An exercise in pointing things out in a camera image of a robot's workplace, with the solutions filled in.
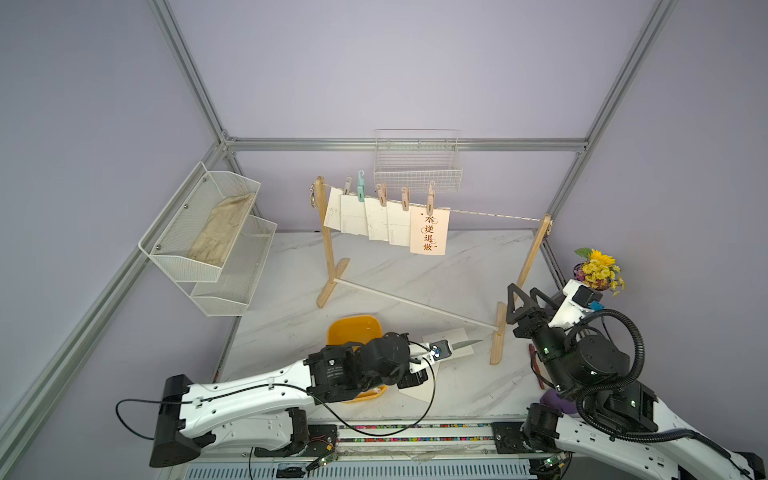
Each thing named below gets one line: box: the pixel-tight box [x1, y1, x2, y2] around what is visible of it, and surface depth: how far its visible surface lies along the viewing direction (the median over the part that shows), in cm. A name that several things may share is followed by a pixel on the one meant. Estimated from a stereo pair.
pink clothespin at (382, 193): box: [376, 182, 388, 207], surface depth 69 cm
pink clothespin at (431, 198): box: [427, 180, 436, 217], surface depth 67 cm
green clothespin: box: [357, 170, 365, 203], surface depth 69 cm
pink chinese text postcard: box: [410, 206, 451, 255], surface depth 73 cm
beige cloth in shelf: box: [188, 193, 254, 264], surface depth 81 cm
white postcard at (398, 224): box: [388, 201, 411, 247], surface depth 73 cm
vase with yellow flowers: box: [573, 248, 626, 297], surface depth 80 cm
